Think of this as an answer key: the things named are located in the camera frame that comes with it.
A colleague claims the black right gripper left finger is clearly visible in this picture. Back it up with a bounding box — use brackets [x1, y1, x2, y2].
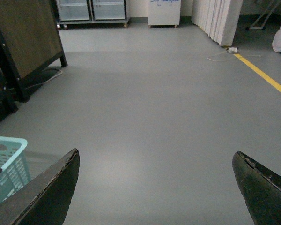
[0, 149, 80, 225]

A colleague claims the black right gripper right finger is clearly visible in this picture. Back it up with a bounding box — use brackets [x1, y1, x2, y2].
[232, 151, 281, 225]

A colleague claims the light blue plastic basket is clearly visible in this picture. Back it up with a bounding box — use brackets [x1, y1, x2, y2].
[0, 136, 31, 203]

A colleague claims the dark wooden display stand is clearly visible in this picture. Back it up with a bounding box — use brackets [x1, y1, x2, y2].
[0, 0, 67, 122]

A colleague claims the white folding partition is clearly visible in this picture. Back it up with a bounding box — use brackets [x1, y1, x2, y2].
[192, 0, 243, 47]

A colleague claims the glass door cabinet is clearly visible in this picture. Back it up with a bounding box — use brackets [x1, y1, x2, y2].
[53, 0, 130, 29]

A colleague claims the white chest freezer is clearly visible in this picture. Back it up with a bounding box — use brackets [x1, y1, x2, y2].
[148, 0, 181, 28]

